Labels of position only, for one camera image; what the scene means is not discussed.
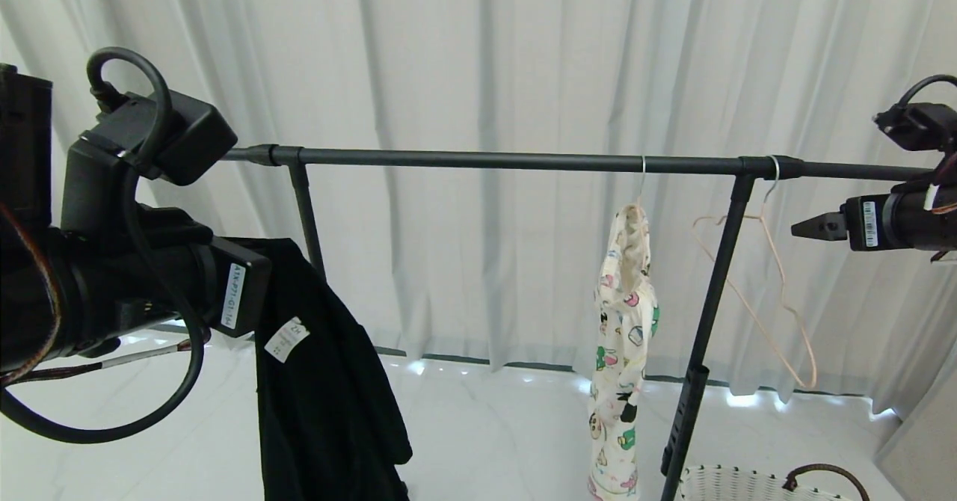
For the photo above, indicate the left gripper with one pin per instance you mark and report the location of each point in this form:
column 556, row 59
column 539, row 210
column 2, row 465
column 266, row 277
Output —
column 179, row 284

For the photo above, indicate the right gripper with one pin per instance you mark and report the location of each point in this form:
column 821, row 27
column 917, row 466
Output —
column 905, row 220

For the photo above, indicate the black garment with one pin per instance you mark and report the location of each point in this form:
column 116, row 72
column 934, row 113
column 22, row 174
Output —
column 321, row 396

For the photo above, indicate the pink clothes hanger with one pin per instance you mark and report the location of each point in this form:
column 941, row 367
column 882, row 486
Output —
column 642, row 179
column 776, row 166

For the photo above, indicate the cream printed garment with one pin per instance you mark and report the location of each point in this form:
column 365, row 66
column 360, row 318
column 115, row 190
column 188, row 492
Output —
column 620, row 336

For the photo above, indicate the white laundry basket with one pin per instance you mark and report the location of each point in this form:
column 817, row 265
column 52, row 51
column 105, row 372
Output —
column 733, row 486

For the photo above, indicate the black clothes rack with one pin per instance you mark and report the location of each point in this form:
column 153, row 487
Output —
column 486, row 160

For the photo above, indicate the white curtain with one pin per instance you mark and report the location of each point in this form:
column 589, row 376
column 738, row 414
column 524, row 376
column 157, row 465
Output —
column 486, row 60

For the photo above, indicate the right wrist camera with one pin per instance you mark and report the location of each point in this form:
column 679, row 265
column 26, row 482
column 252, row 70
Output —
column 919, row 127

